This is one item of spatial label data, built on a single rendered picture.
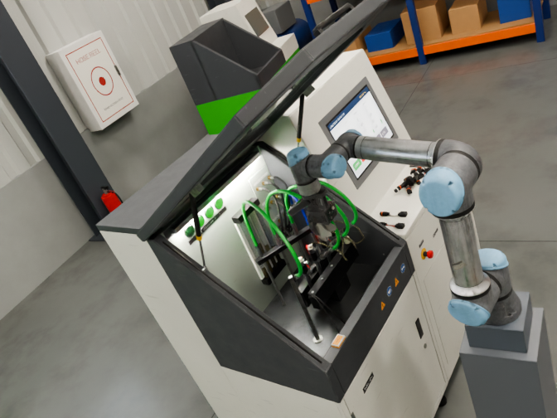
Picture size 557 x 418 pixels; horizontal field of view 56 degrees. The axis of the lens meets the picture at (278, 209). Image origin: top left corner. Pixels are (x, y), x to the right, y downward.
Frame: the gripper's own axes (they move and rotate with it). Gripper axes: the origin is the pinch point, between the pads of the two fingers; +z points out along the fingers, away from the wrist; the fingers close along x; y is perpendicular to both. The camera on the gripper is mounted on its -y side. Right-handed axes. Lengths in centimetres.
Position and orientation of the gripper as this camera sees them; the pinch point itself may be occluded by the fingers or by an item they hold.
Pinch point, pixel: (323, 237)
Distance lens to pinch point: 185.5
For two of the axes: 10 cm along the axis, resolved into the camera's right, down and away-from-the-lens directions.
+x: 5.3, -5.8, 6.2
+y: 7.7, 0.3, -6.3
